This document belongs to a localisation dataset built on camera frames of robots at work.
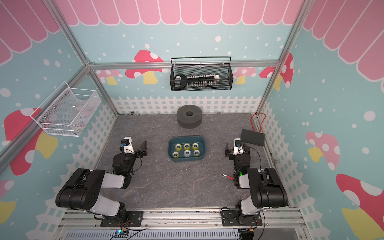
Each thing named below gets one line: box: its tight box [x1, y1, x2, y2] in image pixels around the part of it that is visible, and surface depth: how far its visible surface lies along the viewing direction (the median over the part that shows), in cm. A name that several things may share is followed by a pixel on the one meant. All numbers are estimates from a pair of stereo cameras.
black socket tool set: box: [174, 74, 220, 90], surface depth 91 cm
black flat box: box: [241, 129, 265, 147], surface depth 111 cm
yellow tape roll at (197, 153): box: [194, 149, 200, 157], surface depth 99 cm
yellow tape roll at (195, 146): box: [192, 142, 199, 150], surface depth 102 cm
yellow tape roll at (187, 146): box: [184, 143, 191, 151], surface depth 102 cm
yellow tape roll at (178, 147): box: [174, 143, 182, 152], surface depth 102 cm
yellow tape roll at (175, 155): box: [172, 151, 180, 159], surface depth 98 cm
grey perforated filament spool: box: [176, 104, 203, 129], surface depth 115 cm
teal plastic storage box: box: [168, 135, 206, 162], surface depth 101 cm
